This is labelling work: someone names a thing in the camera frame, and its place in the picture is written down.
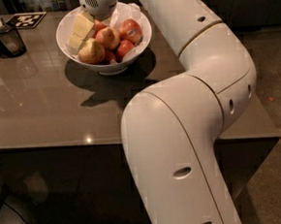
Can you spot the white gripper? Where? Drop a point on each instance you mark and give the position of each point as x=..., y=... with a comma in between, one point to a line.
x=100, y=5

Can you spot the yellow-red front apple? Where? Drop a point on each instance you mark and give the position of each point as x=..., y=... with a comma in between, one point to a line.
x=92, y=52

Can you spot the yellow-red apple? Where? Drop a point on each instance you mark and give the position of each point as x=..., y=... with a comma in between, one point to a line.
x=109, y=38
x=92, y=52

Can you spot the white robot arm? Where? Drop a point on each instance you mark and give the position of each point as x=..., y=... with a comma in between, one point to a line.
x=169, y=129

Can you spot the dark red back apple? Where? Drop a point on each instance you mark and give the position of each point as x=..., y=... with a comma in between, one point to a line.
x=98, y=26

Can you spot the yellow-red centre apple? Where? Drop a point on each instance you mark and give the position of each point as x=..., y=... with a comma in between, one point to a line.
x=109, y=38

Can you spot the white ceramic bowl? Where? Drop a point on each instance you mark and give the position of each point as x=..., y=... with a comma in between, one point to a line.
x=63, y=34

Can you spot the small red bottom apple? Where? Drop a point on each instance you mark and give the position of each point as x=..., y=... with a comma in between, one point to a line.
x=110, y=58

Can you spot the red apple with sticker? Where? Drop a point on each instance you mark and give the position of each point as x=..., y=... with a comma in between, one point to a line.
x=130, y=30

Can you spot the red lower right apple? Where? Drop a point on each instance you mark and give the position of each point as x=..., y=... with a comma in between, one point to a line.
x=125, y=46

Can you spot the black fiducial marker card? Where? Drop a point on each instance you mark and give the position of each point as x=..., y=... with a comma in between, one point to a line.
x=27, y=20

